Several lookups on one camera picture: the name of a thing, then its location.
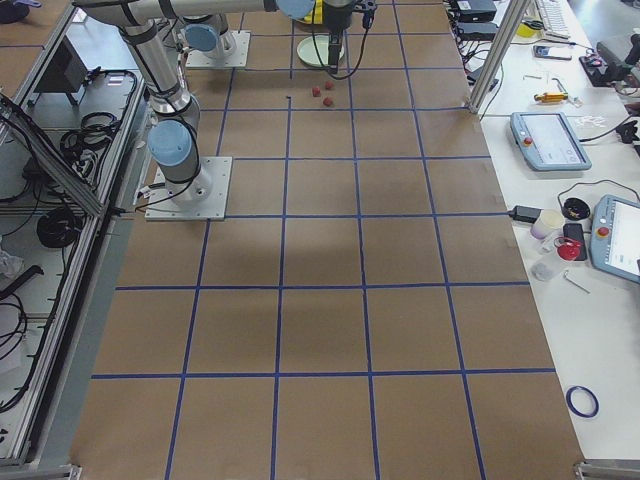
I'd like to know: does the gold metal cylinder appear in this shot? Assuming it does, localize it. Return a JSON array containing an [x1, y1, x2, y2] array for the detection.
[[534, 92, 568, 104]]

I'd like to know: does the white keyboard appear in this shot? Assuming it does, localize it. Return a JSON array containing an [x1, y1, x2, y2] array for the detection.
[[533, 0, 571, 40]]

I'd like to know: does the aluminium frame post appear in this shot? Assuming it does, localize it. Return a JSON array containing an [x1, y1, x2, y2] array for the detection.
[[467, 0, 529, 113]]

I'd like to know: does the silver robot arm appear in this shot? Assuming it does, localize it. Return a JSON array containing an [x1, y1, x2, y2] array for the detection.
[[74, 1, 314, 212], [183, 1, 377, 80]]

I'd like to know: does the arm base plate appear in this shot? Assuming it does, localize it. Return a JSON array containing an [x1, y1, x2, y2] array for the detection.
[[145, 156, 232, 221], [185, 28, 251, 70]]

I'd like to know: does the light green plate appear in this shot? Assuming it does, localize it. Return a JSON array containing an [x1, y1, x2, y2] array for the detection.
[[296, 35, 329, 68]]

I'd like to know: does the black power adapter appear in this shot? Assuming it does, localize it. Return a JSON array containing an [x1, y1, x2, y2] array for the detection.
[[507, 205, 542, 224]]

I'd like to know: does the white paper cup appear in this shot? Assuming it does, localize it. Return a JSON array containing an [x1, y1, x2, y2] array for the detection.
[[530, 209, 565, 240]]

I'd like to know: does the red round object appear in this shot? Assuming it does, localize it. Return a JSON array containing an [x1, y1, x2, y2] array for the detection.
[[556, 238, 579, 261]]

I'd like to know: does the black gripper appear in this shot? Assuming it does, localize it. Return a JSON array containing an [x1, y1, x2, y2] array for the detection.
[[327, 0, 376, 74]]

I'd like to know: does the metal hex key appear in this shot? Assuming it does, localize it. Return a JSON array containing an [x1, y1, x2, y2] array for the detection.
[[562, 270, 591, 295]]

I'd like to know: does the yellow banana bunch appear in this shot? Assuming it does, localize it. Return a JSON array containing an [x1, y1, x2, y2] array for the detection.
[[299, 0, 323, 25]]

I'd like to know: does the blue tape roll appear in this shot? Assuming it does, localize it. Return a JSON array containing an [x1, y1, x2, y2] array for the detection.
[[565, 385, 600, 419]]

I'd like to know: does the teach pendant tablet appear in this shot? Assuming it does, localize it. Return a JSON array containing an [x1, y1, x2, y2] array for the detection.
[[510, 112, 592, 171]]

